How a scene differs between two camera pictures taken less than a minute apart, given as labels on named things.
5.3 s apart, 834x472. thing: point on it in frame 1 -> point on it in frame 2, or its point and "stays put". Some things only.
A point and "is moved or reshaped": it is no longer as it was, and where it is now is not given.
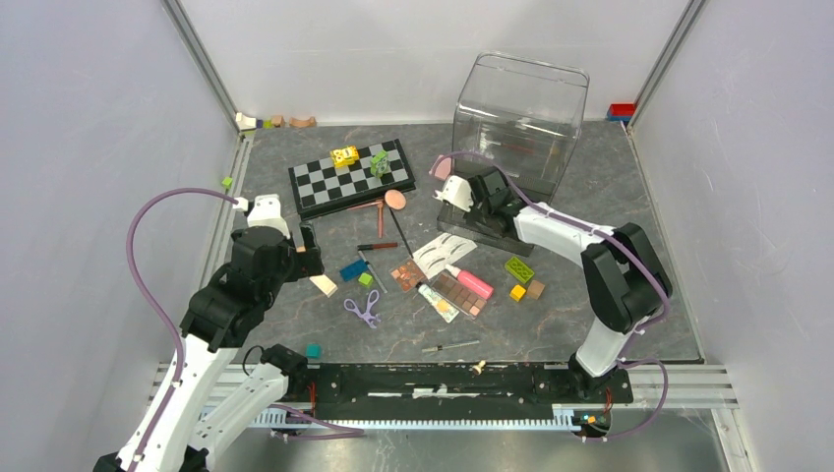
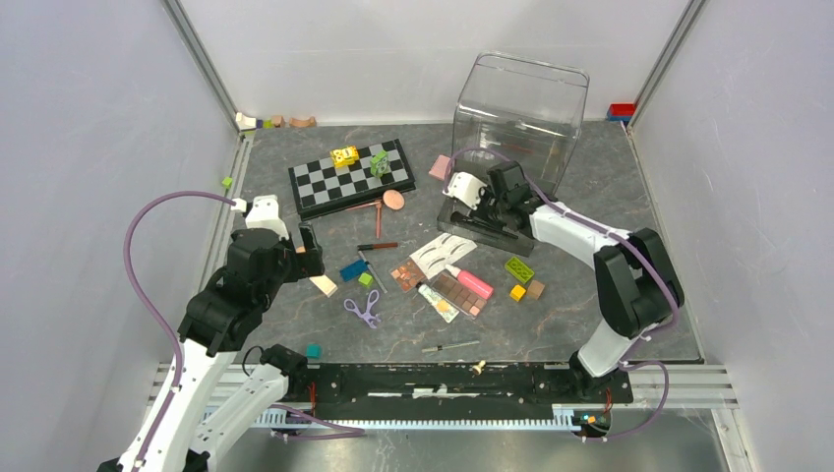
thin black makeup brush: x=408 y=249 is moved or reshaped
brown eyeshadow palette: x=459 y=294 stays put
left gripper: x=306 y=263 stays put
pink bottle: x=470 y=281 stays put
